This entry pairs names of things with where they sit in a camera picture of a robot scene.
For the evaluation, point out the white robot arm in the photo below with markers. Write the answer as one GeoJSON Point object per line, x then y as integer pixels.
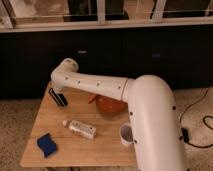
{"type": "Point", "coordinates": [157, 135]}

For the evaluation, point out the orange bowl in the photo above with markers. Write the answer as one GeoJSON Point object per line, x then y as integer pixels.
{"type": "Point", "coordinates": [107, 106]}

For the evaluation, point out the white cup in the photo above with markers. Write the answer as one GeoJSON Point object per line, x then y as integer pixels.
{"type": "Point", "coordinates": [125, 133]}

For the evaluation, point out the white plastic bottle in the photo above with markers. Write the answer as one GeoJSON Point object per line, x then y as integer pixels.
{"type": "Point", "coordinates": [85, 130]}

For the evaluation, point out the dark low cabinet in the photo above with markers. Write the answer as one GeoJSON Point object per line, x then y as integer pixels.
{"type": "Point", "coordinates": [181, 55]}

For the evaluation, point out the blue sponge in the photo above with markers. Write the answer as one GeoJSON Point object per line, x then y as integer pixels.
{"type": "Point", "coordinates": [47, 145]}

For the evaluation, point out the black power adapter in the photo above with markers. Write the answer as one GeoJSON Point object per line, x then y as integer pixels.
{"type": "Point", "coordinates": [185, 134]}

